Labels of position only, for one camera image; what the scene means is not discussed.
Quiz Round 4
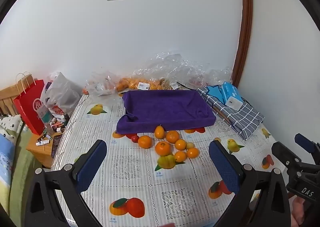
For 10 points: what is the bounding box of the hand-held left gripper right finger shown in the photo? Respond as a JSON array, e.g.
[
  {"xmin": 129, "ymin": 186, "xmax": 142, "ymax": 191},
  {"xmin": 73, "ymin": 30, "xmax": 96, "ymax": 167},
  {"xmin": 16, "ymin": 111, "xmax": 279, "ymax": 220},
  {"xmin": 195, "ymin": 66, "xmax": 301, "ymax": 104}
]
[{"xmin": 209, "ymin": 140, "xmax": 292, "ymax": 227}]

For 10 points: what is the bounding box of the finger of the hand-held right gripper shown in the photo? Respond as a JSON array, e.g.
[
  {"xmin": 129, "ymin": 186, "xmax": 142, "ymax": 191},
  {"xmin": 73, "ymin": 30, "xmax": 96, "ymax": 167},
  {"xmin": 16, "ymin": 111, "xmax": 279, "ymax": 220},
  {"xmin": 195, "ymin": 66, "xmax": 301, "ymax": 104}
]
[
  {"xmin": 271, "ymin": 141, "xmax": 303, "ymax": 169},
  {"xmin": 294, "ymin": 133, "xmax": 320, "ymax": 154}
]

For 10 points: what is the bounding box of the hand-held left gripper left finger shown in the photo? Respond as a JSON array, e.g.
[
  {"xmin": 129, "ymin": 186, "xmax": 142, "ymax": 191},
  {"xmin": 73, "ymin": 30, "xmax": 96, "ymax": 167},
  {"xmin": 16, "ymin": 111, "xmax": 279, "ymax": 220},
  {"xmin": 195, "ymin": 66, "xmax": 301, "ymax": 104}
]
[{"xmin": 24, "ymin": 139, "xmax": 108, "ymax": 227}]

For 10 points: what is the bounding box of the oval orange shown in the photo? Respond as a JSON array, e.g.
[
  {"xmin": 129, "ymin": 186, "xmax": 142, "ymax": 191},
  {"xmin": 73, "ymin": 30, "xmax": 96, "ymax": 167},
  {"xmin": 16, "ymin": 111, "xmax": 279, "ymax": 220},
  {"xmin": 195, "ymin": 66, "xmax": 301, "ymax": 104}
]
[{"xmin": 154, "ymin": 125, "xmax": 166, "ymax": 139}]

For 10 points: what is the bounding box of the purple towel-lined tray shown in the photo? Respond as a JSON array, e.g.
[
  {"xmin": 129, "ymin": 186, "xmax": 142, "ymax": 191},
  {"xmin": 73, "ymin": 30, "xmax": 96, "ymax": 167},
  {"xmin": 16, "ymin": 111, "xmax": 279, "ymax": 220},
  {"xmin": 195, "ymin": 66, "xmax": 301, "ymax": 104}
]
[{"xmin": 116, "ymin": 89, "xmax": 217, "ymax": 135}]

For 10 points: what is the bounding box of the person's right hand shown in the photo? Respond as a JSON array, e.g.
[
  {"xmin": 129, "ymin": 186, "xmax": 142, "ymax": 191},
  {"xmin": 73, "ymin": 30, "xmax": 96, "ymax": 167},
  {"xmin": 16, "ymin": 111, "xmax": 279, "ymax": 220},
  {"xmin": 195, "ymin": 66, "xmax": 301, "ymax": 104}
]
[{"xmin": 292, "ymin": 196, "xmax": 307, "ymax": 227}]

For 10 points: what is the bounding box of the black phone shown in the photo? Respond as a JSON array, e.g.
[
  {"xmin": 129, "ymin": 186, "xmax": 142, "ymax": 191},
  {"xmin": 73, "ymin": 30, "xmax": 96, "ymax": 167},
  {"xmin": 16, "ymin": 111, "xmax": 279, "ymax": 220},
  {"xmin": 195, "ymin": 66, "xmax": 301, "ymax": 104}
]
[{"xmin": 51, "ymin": 134, "xmax": 63, "ymax": 159}]

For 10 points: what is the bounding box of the fruit-printed tablecloth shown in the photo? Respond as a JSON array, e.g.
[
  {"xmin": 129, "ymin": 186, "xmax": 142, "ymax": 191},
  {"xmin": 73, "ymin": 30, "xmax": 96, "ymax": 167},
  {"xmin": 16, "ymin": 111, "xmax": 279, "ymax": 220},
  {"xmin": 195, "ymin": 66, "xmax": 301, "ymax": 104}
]
[{"xmin": 51, "ymin": 92, "xmax": 295, "ymax": 227}]

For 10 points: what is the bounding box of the cluster of small bottles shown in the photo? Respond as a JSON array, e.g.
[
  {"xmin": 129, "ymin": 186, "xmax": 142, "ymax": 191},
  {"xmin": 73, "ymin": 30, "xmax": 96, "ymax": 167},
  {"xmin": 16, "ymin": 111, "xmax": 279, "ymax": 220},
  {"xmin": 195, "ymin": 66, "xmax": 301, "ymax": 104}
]
[{"xmin": 45, "ymin": 114, "xmax": 69, "ymax": 134}]

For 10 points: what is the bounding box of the grey checked cloth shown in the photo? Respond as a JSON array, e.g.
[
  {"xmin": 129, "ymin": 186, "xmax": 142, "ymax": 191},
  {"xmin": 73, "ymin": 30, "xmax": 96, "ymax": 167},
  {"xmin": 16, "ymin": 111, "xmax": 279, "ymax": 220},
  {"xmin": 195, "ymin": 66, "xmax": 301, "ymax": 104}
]
[{"xmin": 196, "ymin": 87, "xmax": 265, "ymax": 140}]

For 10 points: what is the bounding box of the wooden nightstand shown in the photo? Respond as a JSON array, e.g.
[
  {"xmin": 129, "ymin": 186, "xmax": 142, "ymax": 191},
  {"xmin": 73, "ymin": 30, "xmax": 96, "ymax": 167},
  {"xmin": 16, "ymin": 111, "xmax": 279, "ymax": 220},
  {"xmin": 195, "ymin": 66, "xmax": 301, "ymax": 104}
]
[{"xmin": 26, "ymin": 124, "xmax": 65, "ymax": 167}]

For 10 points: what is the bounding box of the green blanket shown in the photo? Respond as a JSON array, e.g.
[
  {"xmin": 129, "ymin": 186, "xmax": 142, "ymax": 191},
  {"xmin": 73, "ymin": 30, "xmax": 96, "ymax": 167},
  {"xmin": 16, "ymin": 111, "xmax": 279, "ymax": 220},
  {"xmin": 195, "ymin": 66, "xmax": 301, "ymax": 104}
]
[{"xmin": 9, "ymin": 122, "xmax": 43, "ymax": 217}]

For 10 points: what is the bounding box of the blue and white tissue pack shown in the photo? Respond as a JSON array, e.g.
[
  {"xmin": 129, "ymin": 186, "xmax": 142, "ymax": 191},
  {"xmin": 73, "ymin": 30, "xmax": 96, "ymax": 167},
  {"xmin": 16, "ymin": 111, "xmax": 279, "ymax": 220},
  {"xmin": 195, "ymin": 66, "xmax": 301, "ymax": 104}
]
[{"xmin": 220, "ymin": 81, "xmax": 244, "ymax": 110}]

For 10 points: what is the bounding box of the blue paper wrapper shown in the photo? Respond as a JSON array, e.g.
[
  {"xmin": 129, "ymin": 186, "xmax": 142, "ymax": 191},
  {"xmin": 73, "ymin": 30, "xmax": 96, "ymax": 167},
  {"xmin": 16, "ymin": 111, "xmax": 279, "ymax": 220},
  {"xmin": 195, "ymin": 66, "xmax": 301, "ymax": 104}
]
[{"xmin": 204, "ymin": 84, "xmax": 225, "ymax": 97}]

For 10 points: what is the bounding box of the grey plastic bag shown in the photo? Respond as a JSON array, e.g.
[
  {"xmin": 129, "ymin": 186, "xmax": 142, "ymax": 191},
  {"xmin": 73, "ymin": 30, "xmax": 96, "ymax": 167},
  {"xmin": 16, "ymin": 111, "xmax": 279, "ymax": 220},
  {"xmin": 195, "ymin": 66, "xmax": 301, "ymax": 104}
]
[{"xmin": 40, "ymin": 72, "xmax": 82, "ymax": 122}]

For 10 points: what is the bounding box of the clear plastic bag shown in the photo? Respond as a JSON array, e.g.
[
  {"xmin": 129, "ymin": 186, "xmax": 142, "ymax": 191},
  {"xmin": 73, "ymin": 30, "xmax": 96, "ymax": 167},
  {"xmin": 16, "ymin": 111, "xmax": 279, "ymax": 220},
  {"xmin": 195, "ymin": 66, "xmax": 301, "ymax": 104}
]
[{"xmin": 86, "ymin": 71, "xmax": 120, "ymax": 96}]

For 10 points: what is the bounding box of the red paper bag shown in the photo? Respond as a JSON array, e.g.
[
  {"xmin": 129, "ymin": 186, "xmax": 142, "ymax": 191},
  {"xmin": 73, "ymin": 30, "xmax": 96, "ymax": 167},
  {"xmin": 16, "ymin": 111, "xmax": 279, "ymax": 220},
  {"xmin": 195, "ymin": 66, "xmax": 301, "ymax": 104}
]
[{"xmin": 13, "ymin": 72, "xmax": 46, "ymax": 135}]

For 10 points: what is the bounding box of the blue printed blanket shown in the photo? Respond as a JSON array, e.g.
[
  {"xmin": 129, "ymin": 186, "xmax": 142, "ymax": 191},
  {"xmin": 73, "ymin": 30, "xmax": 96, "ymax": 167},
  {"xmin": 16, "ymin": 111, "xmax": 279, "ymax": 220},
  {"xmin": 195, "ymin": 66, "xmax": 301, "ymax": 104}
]
[{"xmin": 0, "ymin": 133, "xmax": 17, "ymax": 200}]

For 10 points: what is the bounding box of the white flower-print pillow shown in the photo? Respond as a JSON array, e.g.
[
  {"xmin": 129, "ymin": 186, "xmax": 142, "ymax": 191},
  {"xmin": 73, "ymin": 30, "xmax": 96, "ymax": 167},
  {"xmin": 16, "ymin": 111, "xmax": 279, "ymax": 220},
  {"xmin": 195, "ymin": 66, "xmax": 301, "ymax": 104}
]
[{"xmin": 0, "ymin": 114, "xmax": 23, "ymax": 140}]

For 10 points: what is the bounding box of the clear bag of oranges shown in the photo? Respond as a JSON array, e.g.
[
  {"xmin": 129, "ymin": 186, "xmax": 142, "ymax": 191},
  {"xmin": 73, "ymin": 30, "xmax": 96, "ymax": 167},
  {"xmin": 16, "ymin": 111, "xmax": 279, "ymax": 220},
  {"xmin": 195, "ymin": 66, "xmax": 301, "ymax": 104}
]
[{"xmin": 116, "ymin": 77, "xmax": 175, "ymax": 91}]

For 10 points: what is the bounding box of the wooden headboard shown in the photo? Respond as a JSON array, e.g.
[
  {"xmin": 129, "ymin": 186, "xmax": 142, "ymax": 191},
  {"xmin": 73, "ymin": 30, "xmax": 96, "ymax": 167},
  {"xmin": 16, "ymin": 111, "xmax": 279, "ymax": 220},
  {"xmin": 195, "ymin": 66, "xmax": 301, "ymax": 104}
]
[{"xmin": 0, "ymin": 84, "xmax": 25, "ymax": 117}]

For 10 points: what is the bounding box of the crumpled clear plastic wrap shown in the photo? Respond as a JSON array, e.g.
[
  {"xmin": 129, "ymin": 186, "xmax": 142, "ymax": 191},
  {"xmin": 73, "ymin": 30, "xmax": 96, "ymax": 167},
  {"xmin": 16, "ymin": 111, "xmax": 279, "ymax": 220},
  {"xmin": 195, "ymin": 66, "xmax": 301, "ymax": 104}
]
[{"xmin": 132, "ymin": 52, "xmax": 234, "ymax": 90}]

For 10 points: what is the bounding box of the brown wooden door frame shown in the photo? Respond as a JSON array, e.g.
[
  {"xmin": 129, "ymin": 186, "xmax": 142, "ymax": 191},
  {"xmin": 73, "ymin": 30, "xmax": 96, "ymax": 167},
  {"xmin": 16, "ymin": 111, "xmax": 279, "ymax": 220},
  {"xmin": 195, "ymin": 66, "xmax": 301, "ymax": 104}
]
[{"xmin": 232, "ymin": 0, "xmax": 253, "ymax": 87}]

